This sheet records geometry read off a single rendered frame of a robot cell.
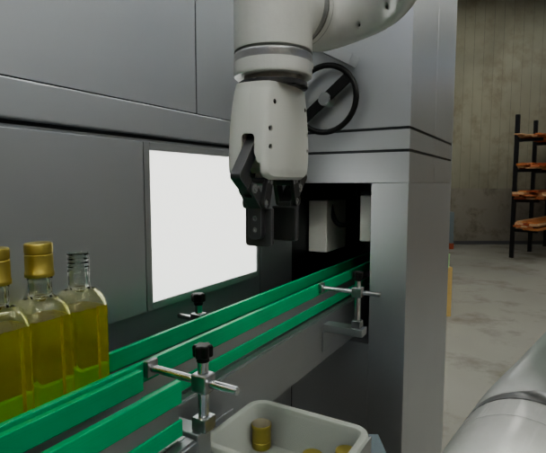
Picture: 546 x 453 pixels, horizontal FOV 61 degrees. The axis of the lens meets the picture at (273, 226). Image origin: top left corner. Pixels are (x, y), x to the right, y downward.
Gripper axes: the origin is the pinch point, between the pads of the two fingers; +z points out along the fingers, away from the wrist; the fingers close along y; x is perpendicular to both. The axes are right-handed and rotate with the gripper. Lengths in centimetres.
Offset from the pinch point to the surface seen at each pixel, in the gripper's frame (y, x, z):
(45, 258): 8.6, -28.5, 4.8
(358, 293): -69, -15, 24
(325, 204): -102, -39, 3
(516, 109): -1167, -40, -173
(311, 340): -61, -24, 35
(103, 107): -13.2, -42.9, -18.2
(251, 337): -36, -26, 28
